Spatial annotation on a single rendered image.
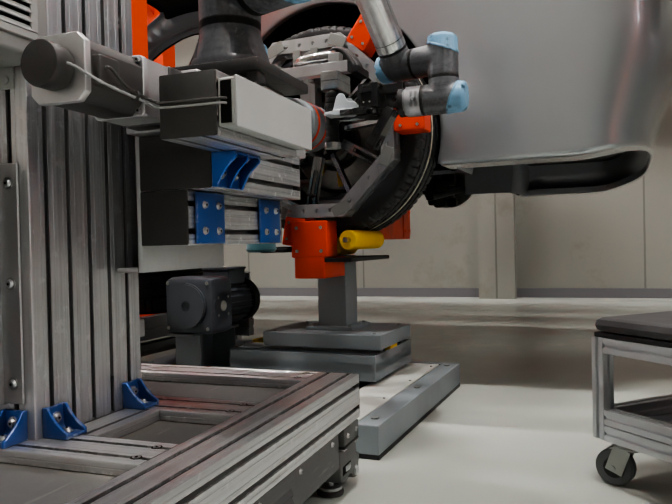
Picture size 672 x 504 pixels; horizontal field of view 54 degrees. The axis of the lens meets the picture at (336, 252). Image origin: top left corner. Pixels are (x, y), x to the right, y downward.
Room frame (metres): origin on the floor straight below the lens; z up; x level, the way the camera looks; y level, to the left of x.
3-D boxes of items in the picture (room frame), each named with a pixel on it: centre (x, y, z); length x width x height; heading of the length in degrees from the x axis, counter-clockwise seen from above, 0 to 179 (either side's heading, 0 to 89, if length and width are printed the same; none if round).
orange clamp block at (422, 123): (1.91, -0.23, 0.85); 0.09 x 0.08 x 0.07; 67
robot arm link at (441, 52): (1.64, -0.26, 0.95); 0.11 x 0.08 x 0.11; 52
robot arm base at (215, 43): (1.26, 0.19, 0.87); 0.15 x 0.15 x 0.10
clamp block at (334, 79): (1.77, -0.01, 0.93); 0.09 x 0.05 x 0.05; 157
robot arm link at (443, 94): (1.63, -0.27, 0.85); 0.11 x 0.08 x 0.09; 68
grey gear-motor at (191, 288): (2.22, 0.38, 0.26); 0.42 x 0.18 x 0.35; 157
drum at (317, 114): (1.96, 0.09, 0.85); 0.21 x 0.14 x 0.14; 157
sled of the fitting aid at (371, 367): (2.21, 0.05, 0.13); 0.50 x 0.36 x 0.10; 67
